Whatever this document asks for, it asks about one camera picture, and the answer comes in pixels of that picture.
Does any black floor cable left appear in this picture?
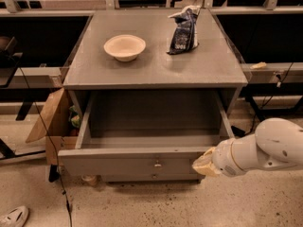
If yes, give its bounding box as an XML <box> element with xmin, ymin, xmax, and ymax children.
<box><xmin>6</xmin><ymin>55</ymin><xmax>74</xmax><ymax>227</ymax></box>

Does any black floor cable right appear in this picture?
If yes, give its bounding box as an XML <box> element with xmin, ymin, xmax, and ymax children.
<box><xmin>230</xmin><ymin>61</ymin><xmax>297</xmax><ymax>138</ymax></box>

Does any grey drawer cabinet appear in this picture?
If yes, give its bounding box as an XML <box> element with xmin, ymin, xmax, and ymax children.
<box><xmin>62</xmin><ymin>9</ymin><xmax>249</xmax><ymax>183</ymax></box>

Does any grey bottom drawer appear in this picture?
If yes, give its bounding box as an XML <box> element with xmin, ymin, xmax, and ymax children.
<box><xmin>101</xmin><ymin>173</ymin><xmax>204</xmax><ymax>183</ymax></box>

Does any blue chip bag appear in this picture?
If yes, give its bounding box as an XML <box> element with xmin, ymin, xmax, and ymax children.
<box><xmin>168</xmin><ymin>5</ymin><xmax>201</xmax><ymax>55</ymax></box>

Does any green item in box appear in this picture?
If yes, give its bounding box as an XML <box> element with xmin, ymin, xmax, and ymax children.
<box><xmin>68</xmin><ymin>106</ymin><xmax>81</xmax><ymax>136</ymax></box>

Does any grey drawer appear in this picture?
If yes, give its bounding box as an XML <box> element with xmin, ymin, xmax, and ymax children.
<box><xmin>101</xmin><ymin>173</ymin><xmax>204</xmax><ymax>183</ymax></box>
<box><xmin>59</xmin><ymin>89</ymin><xmax>233</xmax><ymax>176</ymax></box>

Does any black floor cable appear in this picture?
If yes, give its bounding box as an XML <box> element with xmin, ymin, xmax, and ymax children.
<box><xmin>6</xmin><ymin>55</ymin><xmax>74</xmax><ymax>227</ymax></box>
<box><xmin>230</xmin><ymin>61</ymin><xmax>297</xmax><ymax>138</ymax></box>

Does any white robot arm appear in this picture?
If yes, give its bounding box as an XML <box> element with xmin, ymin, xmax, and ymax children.
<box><xmin>192</xmin><ymin>118</ymin><xmax>303</xmax><ymax>177</ymax></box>

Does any yellow foam scrap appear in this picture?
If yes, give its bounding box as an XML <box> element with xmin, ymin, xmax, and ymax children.
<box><xmin>250</xmin><ymin>61</ymin><xmax>267</xmax><ymax>70</ymax></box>

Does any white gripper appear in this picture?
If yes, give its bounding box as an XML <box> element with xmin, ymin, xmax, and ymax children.
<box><xmin>192</xmin><ymin>138</ymin><xmax>245</xmax><ymax>177</ymax></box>

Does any grey top drawer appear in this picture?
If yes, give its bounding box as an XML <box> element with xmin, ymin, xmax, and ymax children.
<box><xmin>59</xmin><ymin>89</ymin><xmax>233</xmax><ymax>176</ymax></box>

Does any brown cardboard box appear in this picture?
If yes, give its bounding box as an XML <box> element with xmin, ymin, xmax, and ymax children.
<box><xmin>26</xmin><ymin>88</ymin><xmax>78</xmax><ymax>166</ymax></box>

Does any white sneaker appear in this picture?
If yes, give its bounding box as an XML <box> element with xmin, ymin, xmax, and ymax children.
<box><xmin>0</xmin><ymin>206</ymin><xmax>29</xmax><ymax>227</ymax></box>

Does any plastic cup under cabinet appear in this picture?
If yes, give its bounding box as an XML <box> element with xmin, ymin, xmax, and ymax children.
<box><xmin>81</xmin><ymin>175</ymin><xmax>98</xmax><ymax>186</ymax></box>

